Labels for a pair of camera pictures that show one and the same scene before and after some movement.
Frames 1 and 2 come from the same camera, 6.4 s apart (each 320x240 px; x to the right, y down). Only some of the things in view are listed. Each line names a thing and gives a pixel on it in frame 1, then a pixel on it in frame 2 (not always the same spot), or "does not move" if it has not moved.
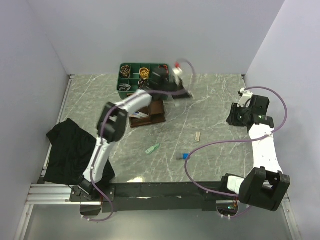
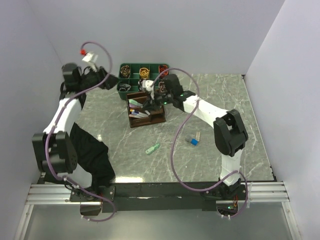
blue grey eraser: [182, 156] -> [194, 142]
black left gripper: [185, 95] -> [101, 74]
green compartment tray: [134, 76] does not move
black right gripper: [231, 119] -> [150, 104]
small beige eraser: [198, 136] does not move
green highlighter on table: [151, 149] does not move
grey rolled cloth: [125, 87] does not move
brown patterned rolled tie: [125, 71] does not move
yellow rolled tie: [144, 73] does not move
